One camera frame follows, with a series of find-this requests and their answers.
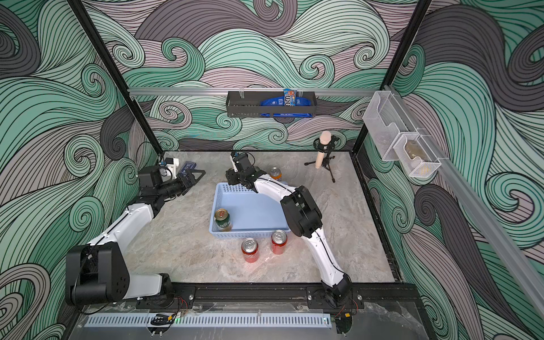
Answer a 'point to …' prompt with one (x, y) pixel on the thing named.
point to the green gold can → (222, 219)
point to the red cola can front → (250, 248)
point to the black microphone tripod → (326, 149)
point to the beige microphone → (325, 138)
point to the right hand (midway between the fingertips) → (235, 172)
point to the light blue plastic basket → (239, 212)
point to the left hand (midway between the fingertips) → (200, 174)
